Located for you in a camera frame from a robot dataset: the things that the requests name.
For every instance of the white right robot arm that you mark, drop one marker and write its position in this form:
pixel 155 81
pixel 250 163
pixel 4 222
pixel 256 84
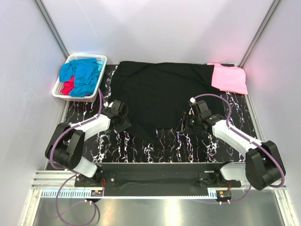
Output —
pixel 263 165

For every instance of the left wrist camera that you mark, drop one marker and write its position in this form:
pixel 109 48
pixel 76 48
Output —
pixel 116 108

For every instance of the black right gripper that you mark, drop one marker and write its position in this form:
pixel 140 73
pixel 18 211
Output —
pixel 183 125

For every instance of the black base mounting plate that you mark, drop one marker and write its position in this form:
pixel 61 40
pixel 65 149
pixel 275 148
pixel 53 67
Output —
pixel 158 179

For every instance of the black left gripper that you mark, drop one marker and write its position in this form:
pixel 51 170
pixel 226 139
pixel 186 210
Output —
pixel 126 125

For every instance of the blue t-shirt in basket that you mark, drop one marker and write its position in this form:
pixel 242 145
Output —
pixel 86 73

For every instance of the black t-shirt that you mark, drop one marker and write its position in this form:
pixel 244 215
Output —
pixel 158 94

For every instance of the red t-shirt in basket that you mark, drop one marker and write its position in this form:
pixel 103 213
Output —
pixel 68 86

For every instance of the folded pink t-shirt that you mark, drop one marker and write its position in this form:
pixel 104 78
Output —
pixel 229 79

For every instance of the aluminium frame rail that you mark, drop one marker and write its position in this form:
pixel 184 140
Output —
pixel 62 184

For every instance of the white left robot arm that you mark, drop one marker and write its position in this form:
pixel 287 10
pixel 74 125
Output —
pixel 66 145

